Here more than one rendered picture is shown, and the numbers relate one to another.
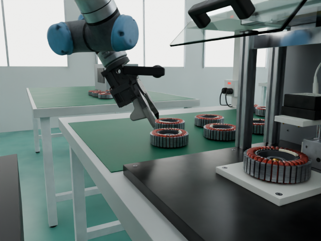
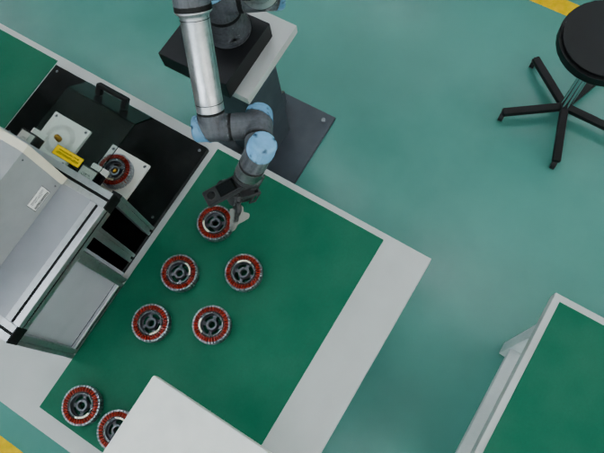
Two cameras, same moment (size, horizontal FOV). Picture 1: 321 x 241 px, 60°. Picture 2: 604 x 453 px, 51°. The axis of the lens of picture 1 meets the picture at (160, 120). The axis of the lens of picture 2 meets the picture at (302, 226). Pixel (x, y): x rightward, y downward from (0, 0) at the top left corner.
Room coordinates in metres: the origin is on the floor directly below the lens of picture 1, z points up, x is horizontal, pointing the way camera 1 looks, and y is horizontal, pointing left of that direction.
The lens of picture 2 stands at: (1.52, 0.01, 2.57)
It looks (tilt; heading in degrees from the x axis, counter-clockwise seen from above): 72 degrees down; 163
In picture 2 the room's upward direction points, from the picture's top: 15 degrees counter-clockwise
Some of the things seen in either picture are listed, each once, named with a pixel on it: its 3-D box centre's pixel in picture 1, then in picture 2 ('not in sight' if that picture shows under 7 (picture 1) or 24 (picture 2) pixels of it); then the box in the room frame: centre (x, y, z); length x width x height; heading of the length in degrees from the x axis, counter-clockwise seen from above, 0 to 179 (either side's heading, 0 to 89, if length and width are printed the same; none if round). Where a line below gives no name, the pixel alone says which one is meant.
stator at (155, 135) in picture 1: (169, 137); (215, 223); (0.79, -0.03, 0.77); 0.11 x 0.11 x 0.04
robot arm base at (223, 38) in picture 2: not in sight; (226, 20); (0.25, 0.35, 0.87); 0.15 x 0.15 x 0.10
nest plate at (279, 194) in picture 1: (274, 176); (118, 173); (0.48, -0.21, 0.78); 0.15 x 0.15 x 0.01; 26
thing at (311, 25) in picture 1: (309, 31); not in sight; (0.63, -0.32, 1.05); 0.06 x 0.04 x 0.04; 26
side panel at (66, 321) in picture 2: not in sight; (74, 306); (0.84, -0.47, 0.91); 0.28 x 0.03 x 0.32; 116
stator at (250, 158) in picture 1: (275, 163); (115, 171); (0.48, -0.21, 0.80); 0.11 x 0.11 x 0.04
